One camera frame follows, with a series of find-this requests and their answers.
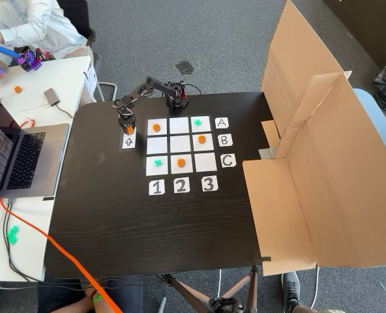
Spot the purple and blue leader arm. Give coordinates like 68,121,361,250
0,44,44,87

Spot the white paper grid square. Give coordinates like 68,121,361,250
146,136,168,155
192,133,215,153
145,156,170,176
169,117,190,134
194,153,218,173
171,155,194,175
191,115,213,133
147,117,168,135
170,135,192,154

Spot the light blue round table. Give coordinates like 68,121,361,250
352,87,386,154

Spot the white arrow paper sheet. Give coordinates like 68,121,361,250
122,132,137,150

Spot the white printed paper sign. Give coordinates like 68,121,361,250
83,63,98,95

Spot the paper sheet number 1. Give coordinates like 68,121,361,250
148,179,166,196

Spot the paper sheet number 2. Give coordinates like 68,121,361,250
173,177,190,194

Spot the grey usb hub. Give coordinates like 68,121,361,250
43,87,61,107

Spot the dark floor tape patch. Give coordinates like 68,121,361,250
175,60,196,75

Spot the paper sheet number 3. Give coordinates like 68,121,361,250
201,175,219,192

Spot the grey open laptop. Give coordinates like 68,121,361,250
0,94,70,199

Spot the paper sheet letter C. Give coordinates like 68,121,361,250
220,153,237,169

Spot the black office chair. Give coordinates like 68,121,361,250
59,0,119,102

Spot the grey tape strip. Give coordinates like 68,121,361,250
259,146,277,160

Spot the seated person operating leader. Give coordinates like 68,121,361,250
0,0,95,61

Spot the seated person in dark trousers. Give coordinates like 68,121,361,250
36,275,145,313

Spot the large brown cardboard screen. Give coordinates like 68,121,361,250
241,0,386,277

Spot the standing person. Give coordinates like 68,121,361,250
281,271,314,313

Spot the dark brown cabinet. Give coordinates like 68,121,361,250
323,0,386,71

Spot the grey hub cable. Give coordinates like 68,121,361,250
54,102,74,119

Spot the orange flat strap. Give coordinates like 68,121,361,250
0,197,123,313

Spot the black cable bundle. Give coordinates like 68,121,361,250
2,198,83,284

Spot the brown-legged camera tripod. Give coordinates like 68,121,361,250
162,265,261,313

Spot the white cable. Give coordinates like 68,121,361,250
312,266,321,309

